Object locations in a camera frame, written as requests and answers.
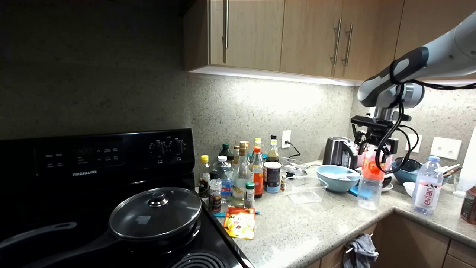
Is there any wooden cabinet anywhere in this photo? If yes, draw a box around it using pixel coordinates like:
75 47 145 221
184 0 476 86
304 211 476 268

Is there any oil bottle yellow cap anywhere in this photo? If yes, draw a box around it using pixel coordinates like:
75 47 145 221
199 153 213 197

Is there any wooden upper cabinet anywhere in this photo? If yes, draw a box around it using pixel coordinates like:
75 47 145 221
184 0 476 86

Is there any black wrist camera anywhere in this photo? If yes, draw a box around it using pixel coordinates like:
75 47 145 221
350 114 379 130

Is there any steel electric kettle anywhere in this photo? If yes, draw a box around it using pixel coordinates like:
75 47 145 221
323 135 361 169

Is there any small bottle blue label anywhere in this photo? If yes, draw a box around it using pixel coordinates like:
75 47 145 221
216 154 236 199

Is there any white wall switch plate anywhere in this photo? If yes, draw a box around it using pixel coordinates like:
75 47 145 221
431 135 465 160

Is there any blue round lid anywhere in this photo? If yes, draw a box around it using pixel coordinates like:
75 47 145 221
349 183 367 197

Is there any black coil burner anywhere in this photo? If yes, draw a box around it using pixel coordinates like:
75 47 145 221
170 250 222 268

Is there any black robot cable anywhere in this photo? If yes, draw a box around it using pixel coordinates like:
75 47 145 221
374 57 476 175

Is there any wooden lower cabinet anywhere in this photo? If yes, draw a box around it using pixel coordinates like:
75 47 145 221
304 211 476 268

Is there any orange label plastic bottle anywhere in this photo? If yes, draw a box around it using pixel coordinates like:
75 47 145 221
358 147 387 211

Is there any brown box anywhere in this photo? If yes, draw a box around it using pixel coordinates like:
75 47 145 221
460 184 476 224

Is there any metal cabinet handle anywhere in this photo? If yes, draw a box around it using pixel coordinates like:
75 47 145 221
221 0 231 65
331 19 344 68
343 20 356 68

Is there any red label water bottle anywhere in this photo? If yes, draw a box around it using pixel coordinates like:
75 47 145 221
411 154 445 215

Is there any small spice jar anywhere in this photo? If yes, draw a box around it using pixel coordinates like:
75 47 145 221
209 169 224 212

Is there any orange sauce bottle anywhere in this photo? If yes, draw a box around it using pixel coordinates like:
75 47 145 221
251 145 265 199

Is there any white wall outlet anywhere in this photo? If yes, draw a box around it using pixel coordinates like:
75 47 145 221
280 129 294 150

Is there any black electric stove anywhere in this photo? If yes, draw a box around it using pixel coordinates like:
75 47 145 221
0 126 255 268

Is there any dark blue bowl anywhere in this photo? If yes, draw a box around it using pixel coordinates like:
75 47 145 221
393 156 425 184

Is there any clear bottle gold cap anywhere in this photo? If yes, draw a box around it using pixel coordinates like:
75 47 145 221
233 139 254 199

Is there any orange snack packet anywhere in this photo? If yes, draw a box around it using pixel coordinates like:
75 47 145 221
222 205 258 241

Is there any dark jar white lid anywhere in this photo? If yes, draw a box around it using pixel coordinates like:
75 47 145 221
264 160 283 194

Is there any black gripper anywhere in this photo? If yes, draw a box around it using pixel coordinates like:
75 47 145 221
355 119 401 160

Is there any grey cloth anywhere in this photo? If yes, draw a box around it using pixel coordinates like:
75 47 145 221
341 232 381 268

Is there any small bottle green cap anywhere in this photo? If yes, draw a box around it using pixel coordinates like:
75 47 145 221
245 181 258 209

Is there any black frying pan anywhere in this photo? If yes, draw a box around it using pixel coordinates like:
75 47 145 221
20 186 204 268

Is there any glass pan lid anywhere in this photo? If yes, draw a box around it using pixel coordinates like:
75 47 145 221
109 186 204 239

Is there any black power cord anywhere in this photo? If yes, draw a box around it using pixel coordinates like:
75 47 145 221
288 139 304 160

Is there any light blue bowl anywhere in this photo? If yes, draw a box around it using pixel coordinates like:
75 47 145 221
316 163 364 193

